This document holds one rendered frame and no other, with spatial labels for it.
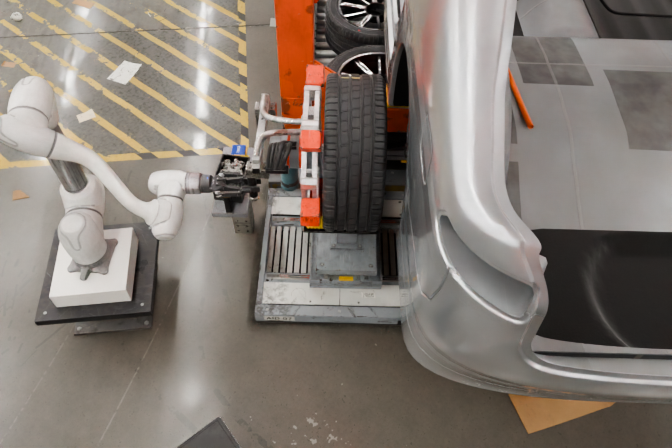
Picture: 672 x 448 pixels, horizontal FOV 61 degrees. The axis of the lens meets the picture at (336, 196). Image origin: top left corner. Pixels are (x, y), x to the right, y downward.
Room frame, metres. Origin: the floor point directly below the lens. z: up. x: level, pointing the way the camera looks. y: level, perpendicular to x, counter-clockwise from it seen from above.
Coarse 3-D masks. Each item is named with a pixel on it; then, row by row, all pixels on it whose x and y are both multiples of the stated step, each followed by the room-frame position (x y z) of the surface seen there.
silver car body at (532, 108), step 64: (384, 0) 2.75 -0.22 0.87; (448, 0) 1.44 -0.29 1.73; (512, 0) 1.36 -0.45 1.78; (576, 0) 2.70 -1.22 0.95; (640, 0) 2.96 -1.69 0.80; (448, 64) 1.22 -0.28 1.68; (512, 64) 2.04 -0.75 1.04; (576, 64) 2.05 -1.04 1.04; (640, 64) 2.07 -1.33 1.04; (448, 128) 1.02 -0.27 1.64; (512, 128) 1.64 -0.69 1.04; (576, 128) 1.65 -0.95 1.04; (640, 128) 1.66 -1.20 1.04; (448, 192) 0.85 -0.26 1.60; (512, 192) 1.39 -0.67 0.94; (576, 192) 1.40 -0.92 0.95; (640, 192) 1.41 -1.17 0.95; (448, 256) 0.77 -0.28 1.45; (512, 256) 0.68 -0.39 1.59; (576, 256) 1.13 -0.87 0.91; (640, 256) 1.17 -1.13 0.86; (448, 320) 0.70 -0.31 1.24; (512, 320) 0.63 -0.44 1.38; (576, 320) 0.88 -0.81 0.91; (640, 320) 0.91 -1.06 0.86; (512, 384) 0.62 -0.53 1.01; (576, 384) 0.57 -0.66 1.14; (640, 384) 0.56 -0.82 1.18
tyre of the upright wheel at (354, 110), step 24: (336, 96) 1.63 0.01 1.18; (360, 96) 1.63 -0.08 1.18; (384, 96) 1.65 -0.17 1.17; (336, 120) 1.52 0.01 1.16; (360, 120) 1.53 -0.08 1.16; (384, 120) 1.54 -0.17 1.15; (336, 144) 1.44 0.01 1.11; (360, 144) 1.45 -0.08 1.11; (384, 144) 1.45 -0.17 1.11; (336, 168) 1.38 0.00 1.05; (360, 168) 1.39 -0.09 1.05; (384, 168) 1.39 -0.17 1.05; (336, 192) 1.34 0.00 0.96; (360, 192) 1.34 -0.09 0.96; (384, 192) 1.35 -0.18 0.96; (336, 216) 1.32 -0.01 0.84; (360, 216) 1.31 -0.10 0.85
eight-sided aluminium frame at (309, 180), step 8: (304, 88) 1.74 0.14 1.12; (312, 88) 1.74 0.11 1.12; (320, 88) 1.74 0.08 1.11; (304, 96) 1.69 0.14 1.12; (312, 96) 1.71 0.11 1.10; (320, 96) 1.72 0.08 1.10; (304, 104) 1.64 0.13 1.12; (320, 104) 1.87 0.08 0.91; (304, 112) 1.60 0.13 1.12; (320, 112) 1.87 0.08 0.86; (304, 120) 1.55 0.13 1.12; (312, 120) 1.55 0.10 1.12; (320, 120) 1.87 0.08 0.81; (304, 128) 1.52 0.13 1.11; (312, 128) 1.52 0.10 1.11; (320, 128) 1.87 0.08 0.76; (304, 152) 1.46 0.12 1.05; (304, 160) 1.44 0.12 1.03; (304, 168) 1.41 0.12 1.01; (312, 168) 1.42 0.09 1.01; (320, 168) 1.75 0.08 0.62; (304, 176) 1.39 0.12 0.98; (312, 176) 1.39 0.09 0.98; (304, 184) 1.37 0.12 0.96; (312, 184) 1.37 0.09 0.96; (304, 192) 1.37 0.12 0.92; (312, 192) 1.37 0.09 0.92
